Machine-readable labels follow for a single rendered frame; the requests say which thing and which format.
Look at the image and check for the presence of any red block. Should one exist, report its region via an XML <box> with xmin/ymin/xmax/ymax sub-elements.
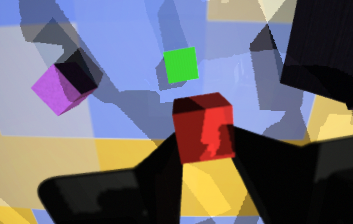
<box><xmin>172</xmin><ymin>92</ymin><xmax>235</xmax><ymax>165</ymax></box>

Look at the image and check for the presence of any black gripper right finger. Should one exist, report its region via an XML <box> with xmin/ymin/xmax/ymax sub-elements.
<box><xmin>231</xmin><ymin>126</ymin><xmax>353</xmax><ymax>224</ymax></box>

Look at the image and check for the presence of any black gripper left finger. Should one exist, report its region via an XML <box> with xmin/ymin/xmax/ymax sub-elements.
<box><xmin>37</xmin><ymin>132</ymin><xmax>184</xmax><ymax>224</ymax></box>

